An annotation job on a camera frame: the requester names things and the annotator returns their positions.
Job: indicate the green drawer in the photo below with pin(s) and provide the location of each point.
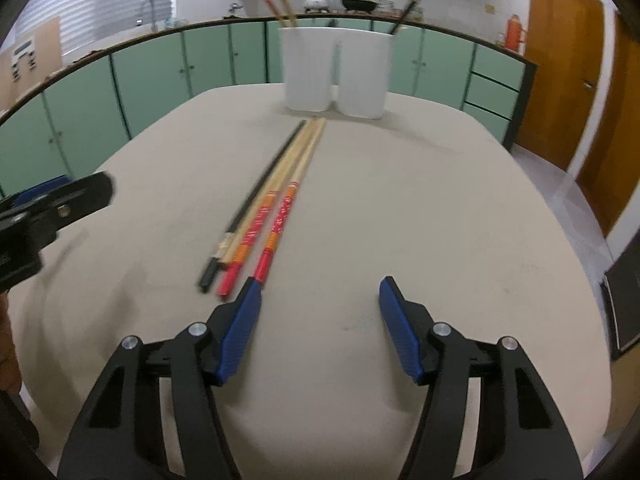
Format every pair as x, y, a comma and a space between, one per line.
492, 92
497, 62
487, 120

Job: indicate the person's left hand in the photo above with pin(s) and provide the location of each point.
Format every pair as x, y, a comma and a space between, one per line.
9, 345

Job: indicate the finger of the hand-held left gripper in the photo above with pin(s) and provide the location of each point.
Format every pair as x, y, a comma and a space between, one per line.
75, 200
42, 187

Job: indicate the black chopstick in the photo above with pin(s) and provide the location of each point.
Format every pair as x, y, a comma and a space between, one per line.
410, 7
209, 275

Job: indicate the orange thermos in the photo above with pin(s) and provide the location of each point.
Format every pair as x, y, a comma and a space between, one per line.
513, 32

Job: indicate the green base cabinet run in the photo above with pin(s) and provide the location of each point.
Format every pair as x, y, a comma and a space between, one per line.
435, 65
150, 85

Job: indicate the white twin-compartment utensil holder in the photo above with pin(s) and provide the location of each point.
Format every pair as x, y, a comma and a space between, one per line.
310, 70

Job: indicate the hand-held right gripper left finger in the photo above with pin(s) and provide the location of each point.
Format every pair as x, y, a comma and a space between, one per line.
240, 330

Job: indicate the black appliance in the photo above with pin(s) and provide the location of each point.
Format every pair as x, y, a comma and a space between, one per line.
625, 305

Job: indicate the black wok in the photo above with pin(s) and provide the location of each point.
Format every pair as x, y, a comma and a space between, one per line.
359, 5

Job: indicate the row of chopsticks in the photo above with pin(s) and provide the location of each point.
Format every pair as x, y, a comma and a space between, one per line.
280, 215

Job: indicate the wooden door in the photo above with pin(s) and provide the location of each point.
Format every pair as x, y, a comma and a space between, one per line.
555, 60
615, 135

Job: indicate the dark brown kitchen countertop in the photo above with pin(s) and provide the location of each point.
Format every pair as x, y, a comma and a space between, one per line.
125, 44

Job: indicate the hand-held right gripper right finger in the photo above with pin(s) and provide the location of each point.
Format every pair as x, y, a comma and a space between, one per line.
400, 330

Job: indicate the white cooking pot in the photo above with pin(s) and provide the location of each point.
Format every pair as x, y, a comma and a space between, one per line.
316, 2

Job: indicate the metal kitchen faucet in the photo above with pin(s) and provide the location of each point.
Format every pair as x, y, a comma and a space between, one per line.
146, 7

